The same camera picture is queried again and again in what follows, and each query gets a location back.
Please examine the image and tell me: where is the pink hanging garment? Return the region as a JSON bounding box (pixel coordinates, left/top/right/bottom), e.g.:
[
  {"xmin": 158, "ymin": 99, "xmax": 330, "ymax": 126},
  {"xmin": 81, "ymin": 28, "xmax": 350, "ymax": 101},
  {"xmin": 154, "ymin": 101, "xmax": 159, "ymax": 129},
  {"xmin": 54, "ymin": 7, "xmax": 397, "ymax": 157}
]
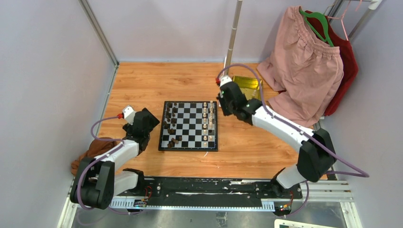
[{"xmin": 257, "ymin": 6, "xmax": 344, "ymax": 127}]

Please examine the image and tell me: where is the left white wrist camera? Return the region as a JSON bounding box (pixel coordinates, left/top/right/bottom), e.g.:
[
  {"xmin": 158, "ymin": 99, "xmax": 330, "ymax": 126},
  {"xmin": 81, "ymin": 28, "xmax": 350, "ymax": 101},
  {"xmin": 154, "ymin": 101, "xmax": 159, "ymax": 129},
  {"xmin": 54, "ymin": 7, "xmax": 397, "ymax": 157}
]
[{"xmin": 117, "ymin": 105, "xmax": 136, "ymax": 125}]

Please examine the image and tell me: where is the red hanging garment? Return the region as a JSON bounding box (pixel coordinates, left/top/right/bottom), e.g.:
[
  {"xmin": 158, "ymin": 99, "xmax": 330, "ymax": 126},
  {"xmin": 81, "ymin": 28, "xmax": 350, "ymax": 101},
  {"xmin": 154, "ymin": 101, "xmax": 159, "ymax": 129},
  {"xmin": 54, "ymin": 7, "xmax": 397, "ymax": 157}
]
[{"xmin": 297, "ymin": 8, "xmax": 358, "ymax": 118}]

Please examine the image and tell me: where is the black white chess board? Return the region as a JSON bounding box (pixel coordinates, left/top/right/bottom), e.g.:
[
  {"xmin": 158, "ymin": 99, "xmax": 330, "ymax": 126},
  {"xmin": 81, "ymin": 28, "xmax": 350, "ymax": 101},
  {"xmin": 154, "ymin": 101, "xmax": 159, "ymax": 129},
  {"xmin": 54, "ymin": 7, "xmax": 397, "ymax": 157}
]
[{"xmin": 158, "ymin": 101, "xmax": 219, "ymax": 152}]

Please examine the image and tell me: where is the green clothes hanger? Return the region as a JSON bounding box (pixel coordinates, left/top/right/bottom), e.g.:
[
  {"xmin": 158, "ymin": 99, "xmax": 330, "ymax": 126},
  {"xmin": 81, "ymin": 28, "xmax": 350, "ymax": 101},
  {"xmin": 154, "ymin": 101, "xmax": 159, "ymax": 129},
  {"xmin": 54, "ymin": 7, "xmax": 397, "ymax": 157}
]
[{"xmin": 299, "ymin": 9, "xmax": 335, "ymax": 48}]

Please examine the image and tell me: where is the brown crumpled cloth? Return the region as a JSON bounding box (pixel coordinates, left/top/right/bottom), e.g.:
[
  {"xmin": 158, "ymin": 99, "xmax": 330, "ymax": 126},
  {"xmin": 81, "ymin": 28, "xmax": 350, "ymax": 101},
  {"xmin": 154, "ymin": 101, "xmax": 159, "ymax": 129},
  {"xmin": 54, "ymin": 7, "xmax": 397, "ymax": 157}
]
[{"xmin": 71, "ymin": 137, "xmax": 117, "ymax": 177}]

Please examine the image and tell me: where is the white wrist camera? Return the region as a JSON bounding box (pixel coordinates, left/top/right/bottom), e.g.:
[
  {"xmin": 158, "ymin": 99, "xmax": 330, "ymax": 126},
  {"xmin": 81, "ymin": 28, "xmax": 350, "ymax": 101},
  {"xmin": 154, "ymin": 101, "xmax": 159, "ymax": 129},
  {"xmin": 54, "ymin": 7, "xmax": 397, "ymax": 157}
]
[
  {"xmin": 216, "ymin": 75, "xmax": 233, "ymax": 87},
  {"xmin": 117, "ymin": 105, "xmax": 136, "ymax": 125}
]

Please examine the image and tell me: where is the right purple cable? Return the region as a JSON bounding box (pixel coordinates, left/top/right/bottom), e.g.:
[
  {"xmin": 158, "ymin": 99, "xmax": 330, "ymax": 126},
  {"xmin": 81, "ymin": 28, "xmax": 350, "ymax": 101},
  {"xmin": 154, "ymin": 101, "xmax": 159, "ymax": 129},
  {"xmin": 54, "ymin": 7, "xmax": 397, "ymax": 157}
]
[{"xmin": 216, "ymin": 63, "xmax": 370, "ymax": 217}]

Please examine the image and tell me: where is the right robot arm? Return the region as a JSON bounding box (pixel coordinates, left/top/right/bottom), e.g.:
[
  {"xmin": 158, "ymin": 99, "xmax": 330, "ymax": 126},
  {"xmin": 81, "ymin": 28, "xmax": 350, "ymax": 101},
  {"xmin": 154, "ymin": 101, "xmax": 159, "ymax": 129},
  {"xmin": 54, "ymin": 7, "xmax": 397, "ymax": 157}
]
[{"xmin": 217, "ymin": 78, "xmax": 336, "ymax": 199}]

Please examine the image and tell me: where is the purple cable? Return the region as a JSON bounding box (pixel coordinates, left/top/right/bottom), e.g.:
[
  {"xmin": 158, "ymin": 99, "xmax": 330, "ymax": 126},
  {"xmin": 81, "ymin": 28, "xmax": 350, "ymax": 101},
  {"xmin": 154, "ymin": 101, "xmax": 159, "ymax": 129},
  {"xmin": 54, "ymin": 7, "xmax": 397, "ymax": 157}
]
[
  {"xmin": 76, "ymin": 115, "xmax": 149, "ymax": 216},
  {"xmin": 216, "ymin": 63, "xmax": 370, "ymax": 217}
]

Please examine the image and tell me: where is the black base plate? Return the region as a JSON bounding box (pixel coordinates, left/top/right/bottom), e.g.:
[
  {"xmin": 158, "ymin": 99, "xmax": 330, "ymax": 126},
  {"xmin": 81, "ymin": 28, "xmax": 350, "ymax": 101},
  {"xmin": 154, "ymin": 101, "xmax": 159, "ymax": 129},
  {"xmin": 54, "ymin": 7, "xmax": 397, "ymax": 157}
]
[{"xmin": 113, "ymin": 177, "xmax": 302, "ymax": 210}]

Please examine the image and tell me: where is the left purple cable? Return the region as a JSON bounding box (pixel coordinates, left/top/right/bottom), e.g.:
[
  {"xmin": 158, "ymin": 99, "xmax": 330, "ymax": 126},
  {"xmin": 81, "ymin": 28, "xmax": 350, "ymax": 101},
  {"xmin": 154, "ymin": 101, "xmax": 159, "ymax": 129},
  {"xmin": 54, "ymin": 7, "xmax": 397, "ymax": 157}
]
[{"xmin": 76, "ymin": 115, "xmax": 149, "ymax": 216}]

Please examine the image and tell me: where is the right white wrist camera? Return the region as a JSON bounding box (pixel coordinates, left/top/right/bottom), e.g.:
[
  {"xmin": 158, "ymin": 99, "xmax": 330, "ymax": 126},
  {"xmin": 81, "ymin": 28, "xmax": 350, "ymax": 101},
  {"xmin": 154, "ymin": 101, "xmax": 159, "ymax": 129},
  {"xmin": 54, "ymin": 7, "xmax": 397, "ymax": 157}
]
[{"xmin": 216, "ymin": 75, "xmax": 233, "ymax": 87}]

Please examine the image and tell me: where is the silver rack pole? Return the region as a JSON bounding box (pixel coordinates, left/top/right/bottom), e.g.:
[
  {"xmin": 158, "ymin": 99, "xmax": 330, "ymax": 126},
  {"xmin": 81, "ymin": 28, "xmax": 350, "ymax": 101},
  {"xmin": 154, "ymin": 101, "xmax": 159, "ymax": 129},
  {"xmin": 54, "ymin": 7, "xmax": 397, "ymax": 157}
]
[{"xmin": 224, "ymin": 0, "xmax": 243, "ymax": 68}]

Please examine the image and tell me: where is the yellow metal tin tray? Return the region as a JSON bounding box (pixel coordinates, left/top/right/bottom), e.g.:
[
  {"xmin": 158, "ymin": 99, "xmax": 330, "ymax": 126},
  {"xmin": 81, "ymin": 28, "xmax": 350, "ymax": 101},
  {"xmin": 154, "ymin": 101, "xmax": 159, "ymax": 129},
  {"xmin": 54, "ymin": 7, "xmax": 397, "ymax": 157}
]
[{"xmin": 232, "ymin": 76, "xmax": 262, "ymax": 101}]

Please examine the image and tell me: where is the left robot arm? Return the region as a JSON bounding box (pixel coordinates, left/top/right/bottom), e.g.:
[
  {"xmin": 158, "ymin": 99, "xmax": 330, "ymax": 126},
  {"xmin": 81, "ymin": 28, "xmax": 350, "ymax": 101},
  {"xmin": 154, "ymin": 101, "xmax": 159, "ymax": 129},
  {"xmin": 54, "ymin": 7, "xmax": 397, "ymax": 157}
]
[{"xmin": 69, "ymin": 105, "xmax": 160, "ymax": 210}]

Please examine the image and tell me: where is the pink wire hanger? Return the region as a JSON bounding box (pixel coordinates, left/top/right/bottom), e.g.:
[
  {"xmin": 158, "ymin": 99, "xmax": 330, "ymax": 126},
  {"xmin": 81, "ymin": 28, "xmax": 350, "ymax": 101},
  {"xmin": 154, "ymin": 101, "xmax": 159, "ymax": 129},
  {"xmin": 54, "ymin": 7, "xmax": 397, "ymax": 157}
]
[{"xmin": 324, "ymin": 0, "xmax": 364, "ymax": 41}]

